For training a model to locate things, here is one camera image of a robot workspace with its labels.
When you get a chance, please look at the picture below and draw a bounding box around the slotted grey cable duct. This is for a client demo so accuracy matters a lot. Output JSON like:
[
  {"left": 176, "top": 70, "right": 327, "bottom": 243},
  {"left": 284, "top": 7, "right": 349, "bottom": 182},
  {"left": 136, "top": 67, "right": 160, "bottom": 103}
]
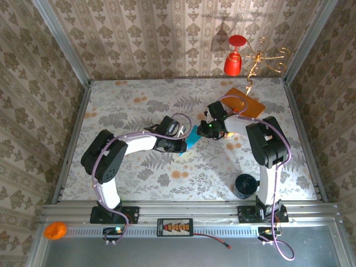
[{"left": 66, "top": 225, "right": 259, "bottom": 238}]

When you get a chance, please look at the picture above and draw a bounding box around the aluminium frame cross rail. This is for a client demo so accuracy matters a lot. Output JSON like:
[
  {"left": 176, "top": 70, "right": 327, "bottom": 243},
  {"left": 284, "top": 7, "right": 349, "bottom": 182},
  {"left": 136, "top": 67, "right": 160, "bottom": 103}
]
[{"left": 41, "top": 202, "right": 342, "bottom": 223}]

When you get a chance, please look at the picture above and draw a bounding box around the orange crumpled ball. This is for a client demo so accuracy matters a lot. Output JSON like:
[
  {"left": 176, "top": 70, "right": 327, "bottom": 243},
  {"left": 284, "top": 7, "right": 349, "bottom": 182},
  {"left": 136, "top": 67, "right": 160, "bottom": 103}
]
[{"left": 43, "top": 221, "right": 68, "bottom": 240}]

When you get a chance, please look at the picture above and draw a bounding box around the blue paper sheet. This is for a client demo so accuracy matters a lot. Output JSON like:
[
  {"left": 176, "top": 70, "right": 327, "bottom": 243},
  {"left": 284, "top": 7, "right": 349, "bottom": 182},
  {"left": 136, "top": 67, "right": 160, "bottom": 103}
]
[{"left": 179, "top": 125, "right": 202, "bottom": 156}]

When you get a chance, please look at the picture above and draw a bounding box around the grey metal base plate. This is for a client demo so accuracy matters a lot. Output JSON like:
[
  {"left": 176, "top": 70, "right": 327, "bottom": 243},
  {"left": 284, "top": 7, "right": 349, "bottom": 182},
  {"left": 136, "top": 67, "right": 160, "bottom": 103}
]
[{"left": 27, "top": 224, "right": 354, "bottom": 267}]

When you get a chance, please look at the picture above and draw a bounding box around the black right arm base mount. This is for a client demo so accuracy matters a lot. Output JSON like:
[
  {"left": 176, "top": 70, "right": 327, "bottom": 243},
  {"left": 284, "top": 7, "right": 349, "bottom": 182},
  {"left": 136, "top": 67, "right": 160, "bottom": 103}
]
[{"left": 238, "top": 205, "right": 289, "bottom": 224}]

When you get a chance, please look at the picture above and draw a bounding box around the small left controller board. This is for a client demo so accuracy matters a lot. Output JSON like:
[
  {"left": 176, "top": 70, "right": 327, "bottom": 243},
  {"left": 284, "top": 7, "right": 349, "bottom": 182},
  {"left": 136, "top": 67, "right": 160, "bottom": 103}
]
[{"left": 102, "top": 226, "right": 125, "bottom": 246}]

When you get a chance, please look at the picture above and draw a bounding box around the floral patterned table cover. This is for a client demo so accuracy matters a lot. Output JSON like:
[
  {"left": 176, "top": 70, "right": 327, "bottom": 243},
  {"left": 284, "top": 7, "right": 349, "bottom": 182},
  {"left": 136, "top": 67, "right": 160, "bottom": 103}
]
[{"left": 61, "top": 77, "right": 318, "bottom": 201}]

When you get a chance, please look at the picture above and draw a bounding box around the thin red cable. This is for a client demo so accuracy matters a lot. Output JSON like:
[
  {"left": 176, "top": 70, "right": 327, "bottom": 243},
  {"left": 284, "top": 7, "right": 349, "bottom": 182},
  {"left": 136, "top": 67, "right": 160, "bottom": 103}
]
[{"left": 192, "top": 233, "right": 232, "bottom": 250}]

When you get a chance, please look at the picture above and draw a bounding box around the red wine glass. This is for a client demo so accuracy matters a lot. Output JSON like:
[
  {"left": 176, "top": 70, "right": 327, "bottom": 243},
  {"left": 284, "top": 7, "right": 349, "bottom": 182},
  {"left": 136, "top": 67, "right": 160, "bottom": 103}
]
[{"left": 224, "top": 35, "right": 248, "bottom": 77}]

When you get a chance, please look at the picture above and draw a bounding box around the orange wooden base board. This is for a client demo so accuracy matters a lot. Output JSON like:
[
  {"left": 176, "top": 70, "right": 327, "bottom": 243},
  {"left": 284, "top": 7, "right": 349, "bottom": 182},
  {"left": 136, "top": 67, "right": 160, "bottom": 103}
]
[{"left": 220, "top": 87, "right": 266, "bottom": 119}]

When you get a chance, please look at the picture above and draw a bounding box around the aluminium table side rail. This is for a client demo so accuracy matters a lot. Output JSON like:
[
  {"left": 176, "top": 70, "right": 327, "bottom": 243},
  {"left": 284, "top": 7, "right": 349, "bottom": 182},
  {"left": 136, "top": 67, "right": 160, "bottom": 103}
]
[
  {"left": 52, "top": 83, "right": 92, "bottom": 204},
  {"left": 283, "top": 79, "right": 329, "bottom": 202}
]

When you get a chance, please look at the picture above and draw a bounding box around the aluminium corner post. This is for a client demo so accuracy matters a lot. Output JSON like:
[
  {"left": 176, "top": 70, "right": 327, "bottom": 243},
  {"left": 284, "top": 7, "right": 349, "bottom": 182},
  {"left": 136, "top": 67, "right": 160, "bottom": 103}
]
[
  {"left": 32, "top": 0, "right": 91, "bottom": 87},
  {"left": 284, "top": 0, "right": 339, "bottom": 81}
]

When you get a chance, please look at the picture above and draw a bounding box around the small right controller board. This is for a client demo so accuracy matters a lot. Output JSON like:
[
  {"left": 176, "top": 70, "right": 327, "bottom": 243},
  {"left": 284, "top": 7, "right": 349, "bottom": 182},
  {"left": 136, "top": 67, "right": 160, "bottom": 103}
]
[{"left": 258, "top": 226, "right": 281, "bottom": 246}]

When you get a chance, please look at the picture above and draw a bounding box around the black power distribution board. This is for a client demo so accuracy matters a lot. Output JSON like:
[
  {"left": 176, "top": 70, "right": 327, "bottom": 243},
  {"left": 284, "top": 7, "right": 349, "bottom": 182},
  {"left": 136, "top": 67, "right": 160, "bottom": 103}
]
[{"left": 156, "top": 218, "right": 194, "bottom": 238}]

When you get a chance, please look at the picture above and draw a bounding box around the small controller board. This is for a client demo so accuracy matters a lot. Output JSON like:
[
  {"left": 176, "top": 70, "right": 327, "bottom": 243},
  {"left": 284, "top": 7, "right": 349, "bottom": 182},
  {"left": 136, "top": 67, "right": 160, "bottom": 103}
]
[
  {"left": 102, "top": 226, "right": 125, "bottom": 246},
  {"left": 258, "top": 226, "right": 281, "bottom": 246}
]

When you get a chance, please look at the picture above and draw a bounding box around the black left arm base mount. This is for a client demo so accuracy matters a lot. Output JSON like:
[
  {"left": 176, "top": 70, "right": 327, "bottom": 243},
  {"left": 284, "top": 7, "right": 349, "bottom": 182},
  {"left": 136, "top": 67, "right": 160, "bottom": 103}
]
[{"left": 90, "top": 206, "right": 140, "bottom": 225}]

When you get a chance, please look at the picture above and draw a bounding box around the dark blue mug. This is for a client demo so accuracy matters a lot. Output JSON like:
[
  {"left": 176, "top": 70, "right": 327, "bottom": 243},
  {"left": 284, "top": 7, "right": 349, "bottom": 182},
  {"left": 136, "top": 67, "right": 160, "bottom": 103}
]
[{"left": 233, "top": 174, "right": 260, "bottom": 200}]

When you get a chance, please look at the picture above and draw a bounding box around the gold wire glass rack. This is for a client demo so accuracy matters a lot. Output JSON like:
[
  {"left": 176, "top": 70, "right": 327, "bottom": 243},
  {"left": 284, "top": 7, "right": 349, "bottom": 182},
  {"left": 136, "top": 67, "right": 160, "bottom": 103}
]
[{"left": 244, "top": 36, "right": 291, "bottom": 105}]

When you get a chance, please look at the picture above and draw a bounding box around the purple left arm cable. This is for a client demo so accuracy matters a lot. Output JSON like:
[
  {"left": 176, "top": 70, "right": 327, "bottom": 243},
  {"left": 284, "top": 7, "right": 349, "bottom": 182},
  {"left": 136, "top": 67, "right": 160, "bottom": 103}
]
[{"left": 91, "top": 112, "right": 192, "bottom": 245}]

